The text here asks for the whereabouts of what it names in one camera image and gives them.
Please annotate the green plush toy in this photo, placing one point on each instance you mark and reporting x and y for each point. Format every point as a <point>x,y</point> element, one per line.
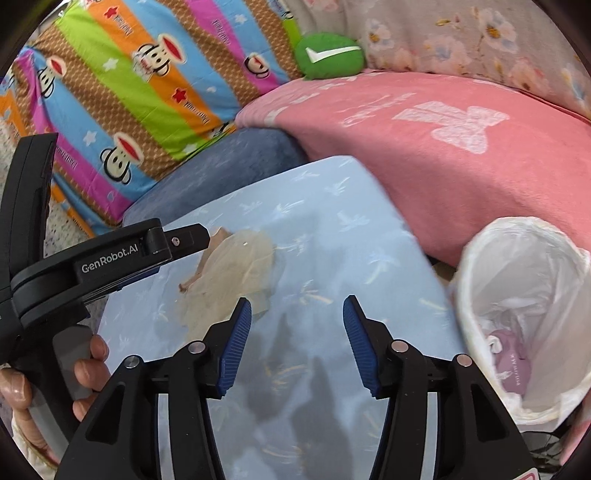
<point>332,64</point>

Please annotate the white plastic trash bag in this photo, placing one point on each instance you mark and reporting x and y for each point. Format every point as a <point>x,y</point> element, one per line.
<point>508,258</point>

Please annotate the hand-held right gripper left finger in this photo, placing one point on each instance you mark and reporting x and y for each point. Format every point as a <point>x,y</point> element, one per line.
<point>238,341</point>

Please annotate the floral beige pillow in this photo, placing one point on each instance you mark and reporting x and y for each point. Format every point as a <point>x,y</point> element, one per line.
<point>461,37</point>

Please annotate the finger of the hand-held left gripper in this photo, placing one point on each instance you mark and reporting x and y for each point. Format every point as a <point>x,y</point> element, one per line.
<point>184,237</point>

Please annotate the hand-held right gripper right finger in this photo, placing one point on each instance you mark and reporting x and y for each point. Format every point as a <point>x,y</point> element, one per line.
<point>358,341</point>

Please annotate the person's left hand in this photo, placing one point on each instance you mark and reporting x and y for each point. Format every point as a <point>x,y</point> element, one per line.
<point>90,371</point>

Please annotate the pink blanket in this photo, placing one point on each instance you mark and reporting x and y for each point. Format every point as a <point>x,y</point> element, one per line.
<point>415,161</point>

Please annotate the colourful striped monkey cloth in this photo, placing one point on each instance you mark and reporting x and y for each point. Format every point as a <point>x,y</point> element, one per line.
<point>138,92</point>

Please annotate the light blue palm-print cloth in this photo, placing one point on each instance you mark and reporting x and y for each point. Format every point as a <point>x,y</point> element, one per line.
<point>323,221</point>

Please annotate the translucent beige plastic wrapper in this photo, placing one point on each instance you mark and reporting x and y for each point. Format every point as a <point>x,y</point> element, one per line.
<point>240,267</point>

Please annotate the blue-grey cushion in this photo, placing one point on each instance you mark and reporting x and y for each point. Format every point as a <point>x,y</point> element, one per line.
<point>231,157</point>

